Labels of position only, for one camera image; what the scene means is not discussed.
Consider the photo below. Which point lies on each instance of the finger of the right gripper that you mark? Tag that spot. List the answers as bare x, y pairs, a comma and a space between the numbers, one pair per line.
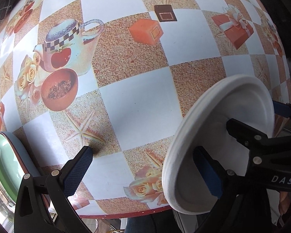
282, 109
245, 133

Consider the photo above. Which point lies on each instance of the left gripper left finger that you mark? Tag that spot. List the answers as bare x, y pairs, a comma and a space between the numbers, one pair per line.
31, 213

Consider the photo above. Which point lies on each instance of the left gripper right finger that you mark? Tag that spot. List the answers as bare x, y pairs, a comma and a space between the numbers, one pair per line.
242, 204

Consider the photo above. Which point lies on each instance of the white paper bowl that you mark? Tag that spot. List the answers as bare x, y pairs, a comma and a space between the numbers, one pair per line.
242, 97

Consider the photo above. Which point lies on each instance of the mint green plastic bowl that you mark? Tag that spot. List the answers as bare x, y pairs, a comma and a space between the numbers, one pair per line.
15, 162

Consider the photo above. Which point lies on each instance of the checkered printed tablecloth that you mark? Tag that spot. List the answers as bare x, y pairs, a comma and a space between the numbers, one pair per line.
119, 76

